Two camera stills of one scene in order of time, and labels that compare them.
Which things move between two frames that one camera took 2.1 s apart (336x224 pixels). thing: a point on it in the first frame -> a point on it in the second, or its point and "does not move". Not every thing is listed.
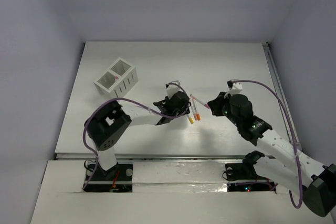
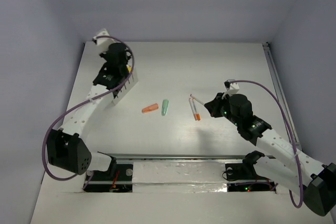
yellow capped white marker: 190,119 -> 129,67
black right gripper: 216,103 does not move
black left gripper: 182,101 -> 125,69
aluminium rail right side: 279,90 does not move
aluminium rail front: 156,156 does not move
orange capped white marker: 197,114 does not move
